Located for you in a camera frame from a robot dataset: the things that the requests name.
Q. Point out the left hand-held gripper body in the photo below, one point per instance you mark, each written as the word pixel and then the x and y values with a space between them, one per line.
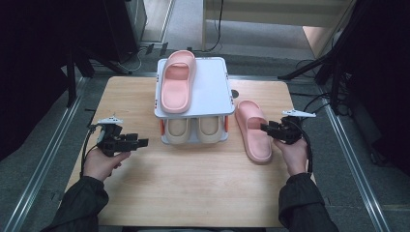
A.
pixel 111 141

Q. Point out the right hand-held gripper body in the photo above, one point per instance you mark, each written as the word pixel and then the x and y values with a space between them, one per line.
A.
pixel 290 130

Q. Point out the pink slipper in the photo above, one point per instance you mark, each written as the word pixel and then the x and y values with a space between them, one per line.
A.
pixel 177 83
pixel 254 135

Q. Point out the cream clog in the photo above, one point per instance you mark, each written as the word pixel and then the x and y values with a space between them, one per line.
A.
pixel 209 128
pixel 177 129

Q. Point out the white shoe rack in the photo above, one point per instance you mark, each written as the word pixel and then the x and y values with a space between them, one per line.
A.
pixel 211 83

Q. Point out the person's left hand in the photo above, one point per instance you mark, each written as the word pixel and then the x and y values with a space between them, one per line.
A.
pixel 100 164

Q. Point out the person's right hand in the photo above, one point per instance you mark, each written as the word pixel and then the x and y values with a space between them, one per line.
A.
pixel 293 156

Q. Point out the round table grommet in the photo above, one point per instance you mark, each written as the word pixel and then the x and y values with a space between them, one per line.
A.
pixel 235 93

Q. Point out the grey tape strip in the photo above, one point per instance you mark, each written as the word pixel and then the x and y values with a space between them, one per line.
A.
pixel 56 196
pixel 325 200

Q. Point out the black tripod stand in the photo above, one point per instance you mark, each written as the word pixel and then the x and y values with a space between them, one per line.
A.
pixel 325 61

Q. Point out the black metal stand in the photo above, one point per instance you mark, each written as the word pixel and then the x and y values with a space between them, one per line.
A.
pixel 72 74

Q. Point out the black cabinet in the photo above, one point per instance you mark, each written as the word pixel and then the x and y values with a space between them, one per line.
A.
pixel 109 29

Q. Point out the light wooden furniture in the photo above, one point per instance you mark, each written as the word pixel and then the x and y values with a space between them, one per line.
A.
pixel 277 13

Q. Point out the metal floor rail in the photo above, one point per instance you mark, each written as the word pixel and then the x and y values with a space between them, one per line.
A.
pixel 351 154
pixel 48 145

